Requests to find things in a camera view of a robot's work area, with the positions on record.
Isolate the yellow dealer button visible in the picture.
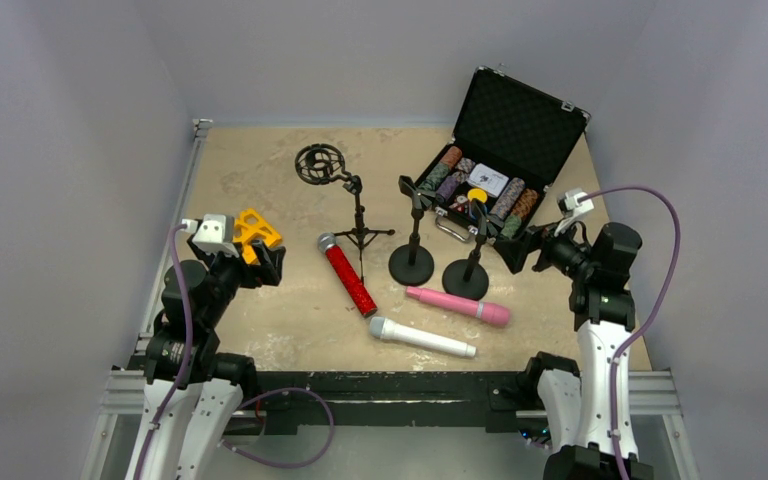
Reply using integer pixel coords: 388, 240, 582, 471
467, 188, 488, 203

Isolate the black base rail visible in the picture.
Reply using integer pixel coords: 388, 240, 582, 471
226, 370, 550, 443

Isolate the black tripod shock mount stand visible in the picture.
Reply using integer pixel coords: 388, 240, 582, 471
293, 142, 397, 289

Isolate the left black round-base stand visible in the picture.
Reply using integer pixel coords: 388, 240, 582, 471
388, 175, 435, 286

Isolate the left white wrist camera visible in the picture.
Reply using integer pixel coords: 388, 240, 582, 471
192, 214, 240, 258

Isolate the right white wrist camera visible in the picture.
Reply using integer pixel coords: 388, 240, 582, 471
553, 188, 594, 237

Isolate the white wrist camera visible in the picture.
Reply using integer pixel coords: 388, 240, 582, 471
553, 188, 594, 237
192, 214, 240, 258

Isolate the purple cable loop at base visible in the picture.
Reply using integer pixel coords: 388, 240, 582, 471
219, 386, 336, 471

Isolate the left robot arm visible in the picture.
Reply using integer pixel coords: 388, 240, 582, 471
125, 239, 286, 479

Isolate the white card deck box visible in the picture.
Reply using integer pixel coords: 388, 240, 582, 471
467, 163, 509, 198

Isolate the yellow plastic bracket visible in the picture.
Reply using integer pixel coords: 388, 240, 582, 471
232, 208, 283, 265

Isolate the red glitter microphone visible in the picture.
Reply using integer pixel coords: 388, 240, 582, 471
317, 232, 378, 318

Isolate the black poker chip case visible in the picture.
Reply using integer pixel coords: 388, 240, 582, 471
414, 66, 591, 238

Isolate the right black round-base stand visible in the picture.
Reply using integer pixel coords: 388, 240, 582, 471
442, 199, 489, 301

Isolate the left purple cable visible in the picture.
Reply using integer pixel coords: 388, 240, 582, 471
130, 222, 194, 480

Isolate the pink microphone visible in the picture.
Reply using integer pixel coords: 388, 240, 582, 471
405, 286, 510, 327

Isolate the white microphone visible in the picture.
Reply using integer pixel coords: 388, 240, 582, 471
368, 316, 477, 358

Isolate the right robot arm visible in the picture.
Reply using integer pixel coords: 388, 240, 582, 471
514, 222, 655, 479

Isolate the black round-base stand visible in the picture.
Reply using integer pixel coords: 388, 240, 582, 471
442, 199, 489, 301
388, 175, 435, 286

